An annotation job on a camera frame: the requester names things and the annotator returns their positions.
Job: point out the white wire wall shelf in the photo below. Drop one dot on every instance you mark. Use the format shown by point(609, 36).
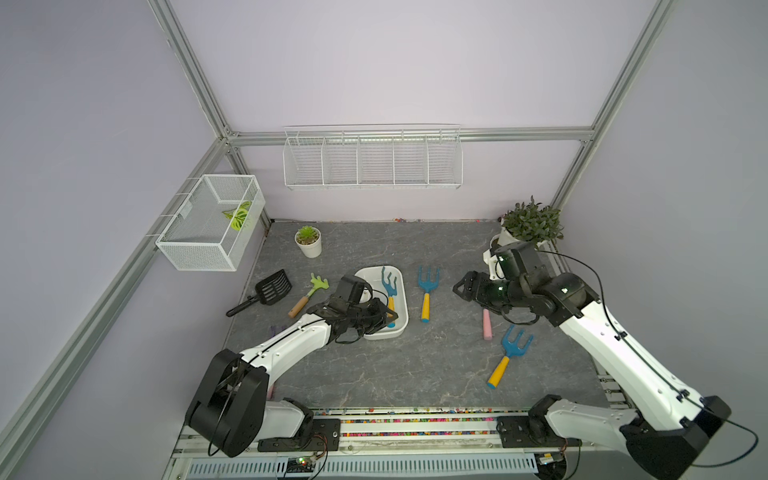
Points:
point(373, 156)

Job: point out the black plastic scoop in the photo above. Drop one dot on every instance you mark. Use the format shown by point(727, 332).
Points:
point(268, 292)

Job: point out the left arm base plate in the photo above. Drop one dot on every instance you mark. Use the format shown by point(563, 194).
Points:
point(314, 435)

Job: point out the white mesh wall basket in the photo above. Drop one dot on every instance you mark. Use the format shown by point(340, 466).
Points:
point(198, 236)

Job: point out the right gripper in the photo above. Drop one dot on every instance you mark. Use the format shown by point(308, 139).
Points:
point(479, 293)

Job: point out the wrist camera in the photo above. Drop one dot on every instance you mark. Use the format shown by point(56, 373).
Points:
point(350, 289)
point(492, 262)

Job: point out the green leaf in basket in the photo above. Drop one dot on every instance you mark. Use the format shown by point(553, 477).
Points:
point(238, 216)

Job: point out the green rake wooden handle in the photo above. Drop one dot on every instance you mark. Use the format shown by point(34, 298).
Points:
point(318, 283)

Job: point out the large white potted plant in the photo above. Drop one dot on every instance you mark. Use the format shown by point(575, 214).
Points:
point(530, 221)

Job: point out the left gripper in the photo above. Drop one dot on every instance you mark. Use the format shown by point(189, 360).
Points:
point(380, 319)

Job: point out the white plastic storage box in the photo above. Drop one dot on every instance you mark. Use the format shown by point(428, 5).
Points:
point(372, 275)

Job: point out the small white potted succulent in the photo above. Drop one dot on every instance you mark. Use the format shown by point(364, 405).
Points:
point(308, 239)

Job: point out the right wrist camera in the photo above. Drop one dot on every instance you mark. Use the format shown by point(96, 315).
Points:
point(492, 262)

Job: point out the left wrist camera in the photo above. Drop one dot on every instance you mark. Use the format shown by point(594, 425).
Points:
point(350, 289)

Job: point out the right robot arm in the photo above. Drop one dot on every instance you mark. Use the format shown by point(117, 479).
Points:
point(670, 424)

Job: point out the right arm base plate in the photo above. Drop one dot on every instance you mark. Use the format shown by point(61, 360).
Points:
point(522, 431)

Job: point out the teal rake yellow handle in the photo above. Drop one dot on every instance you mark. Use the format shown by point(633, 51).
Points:
point(390, 284)
point(428, 281)

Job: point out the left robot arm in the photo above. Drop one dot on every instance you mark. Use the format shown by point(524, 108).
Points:
point(231, 409)

